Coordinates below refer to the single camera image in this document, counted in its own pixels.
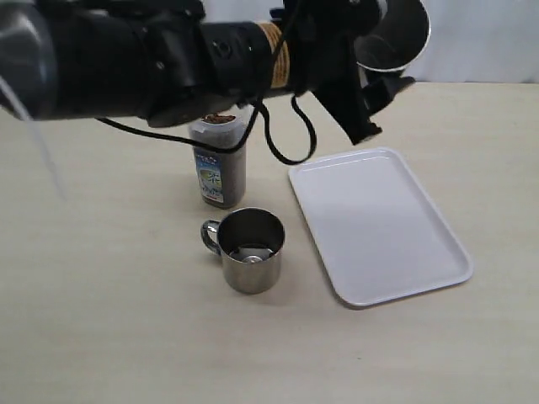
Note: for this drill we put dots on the white plastic tray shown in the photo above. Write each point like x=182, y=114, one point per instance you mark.
x=378, y=233

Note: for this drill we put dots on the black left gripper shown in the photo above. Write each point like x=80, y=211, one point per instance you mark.
x=321, y=36

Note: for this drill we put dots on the steel mug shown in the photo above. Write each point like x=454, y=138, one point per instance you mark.
x=399, y=38
x=249, y=242

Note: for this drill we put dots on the white curtain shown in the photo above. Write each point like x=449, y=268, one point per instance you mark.
x=481, y=41

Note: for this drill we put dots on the clear plastic container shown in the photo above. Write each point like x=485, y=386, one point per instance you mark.
x=222, y=177

